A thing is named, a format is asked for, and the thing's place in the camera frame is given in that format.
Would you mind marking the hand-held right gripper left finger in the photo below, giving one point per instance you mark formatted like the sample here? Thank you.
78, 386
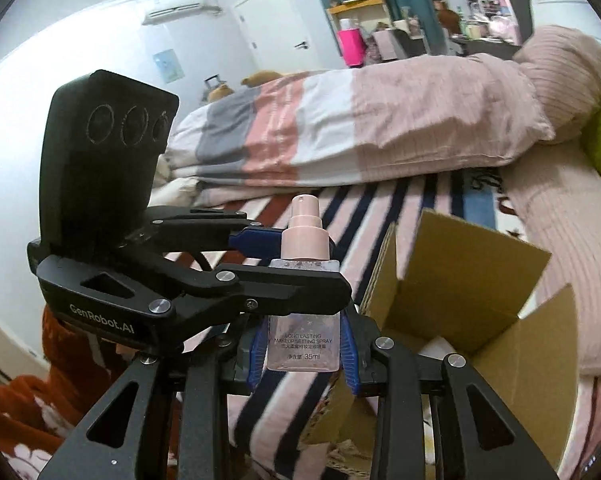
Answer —
257, 360

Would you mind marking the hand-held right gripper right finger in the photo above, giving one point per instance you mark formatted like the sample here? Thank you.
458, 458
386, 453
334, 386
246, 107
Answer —
349, 360

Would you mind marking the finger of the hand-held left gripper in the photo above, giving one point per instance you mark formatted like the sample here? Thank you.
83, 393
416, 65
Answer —
260, 242
290, 285

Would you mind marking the pink spray bottle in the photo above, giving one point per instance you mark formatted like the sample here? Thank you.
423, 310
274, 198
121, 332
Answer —
303, 342

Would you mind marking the brown cardboard box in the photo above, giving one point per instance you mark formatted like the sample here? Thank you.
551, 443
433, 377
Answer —
460, 290

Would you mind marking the striped bed sheet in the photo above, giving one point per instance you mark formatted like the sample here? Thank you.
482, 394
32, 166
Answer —
360, 205

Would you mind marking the pink grey striped duvet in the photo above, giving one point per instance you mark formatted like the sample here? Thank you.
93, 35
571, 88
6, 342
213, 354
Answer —
360, 125

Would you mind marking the brown plush toy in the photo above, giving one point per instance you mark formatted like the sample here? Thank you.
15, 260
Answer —
220, 93
260, 78

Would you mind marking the white air conditioner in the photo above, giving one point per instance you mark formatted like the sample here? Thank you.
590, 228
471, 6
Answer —
173, 7

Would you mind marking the white door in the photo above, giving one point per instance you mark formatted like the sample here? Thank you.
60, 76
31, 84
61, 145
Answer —
280, 30

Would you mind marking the bright pink bin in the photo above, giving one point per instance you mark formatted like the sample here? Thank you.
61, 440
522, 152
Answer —
351, 49

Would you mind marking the orange floral pajama leg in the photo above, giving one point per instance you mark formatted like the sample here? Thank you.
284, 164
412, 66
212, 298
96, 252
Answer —
20, 420

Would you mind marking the pink ribbed pillow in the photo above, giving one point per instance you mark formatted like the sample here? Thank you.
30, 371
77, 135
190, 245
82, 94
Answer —
562, 80
570, 240

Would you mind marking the yellow shelf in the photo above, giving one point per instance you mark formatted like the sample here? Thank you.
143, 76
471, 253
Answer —
360, 5

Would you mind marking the dark storage shelf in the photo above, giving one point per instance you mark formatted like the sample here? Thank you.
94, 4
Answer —
500, 0

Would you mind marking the white headboard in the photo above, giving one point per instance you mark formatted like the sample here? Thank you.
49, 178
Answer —
575, 7

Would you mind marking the blue wall poster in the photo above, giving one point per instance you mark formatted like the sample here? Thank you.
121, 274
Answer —
168, 66

